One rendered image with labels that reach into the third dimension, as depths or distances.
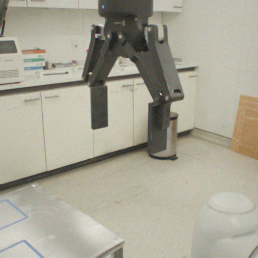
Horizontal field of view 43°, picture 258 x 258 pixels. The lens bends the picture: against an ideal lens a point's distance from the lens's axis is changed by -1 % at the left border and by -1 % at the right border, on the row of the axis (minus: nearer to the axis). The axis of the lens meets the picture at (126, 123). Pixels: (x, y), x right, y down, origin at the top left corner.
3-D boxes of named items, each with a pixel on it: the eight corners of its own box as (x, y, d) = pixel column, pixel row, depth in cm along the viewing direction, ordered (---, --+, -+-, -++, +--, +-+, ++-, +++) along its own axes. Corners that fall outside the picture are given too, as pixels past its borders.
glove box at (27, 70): (20, 75, 301) (20, 67, 299) (14, 74, 310) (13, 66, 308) (43, 73, 317) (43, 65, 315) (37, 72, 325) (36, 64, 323)
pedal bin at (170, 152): (165, 164, 331) (167, 120, 318) (140, 153, 359) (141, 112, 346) (185, 156, 350) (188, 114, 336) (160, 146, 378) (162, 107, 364)
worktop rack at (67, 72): (40, 79, 284) (39, 72, 282) (36, 77, 292) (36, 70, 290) (72, 76, 298) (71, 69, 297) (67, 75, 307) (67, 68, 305)
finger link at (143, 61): (137, 36, 46) (142, 29, 45) (173, 103, 43) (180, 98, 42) (115, 37, 44) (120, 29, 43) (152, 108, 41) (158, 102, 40)
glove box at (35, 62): (21, 67, 301) (20, 59, 298) (16, 66, 310) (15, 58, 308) (45, 65, 315) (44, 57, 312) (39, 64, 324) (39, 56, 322)
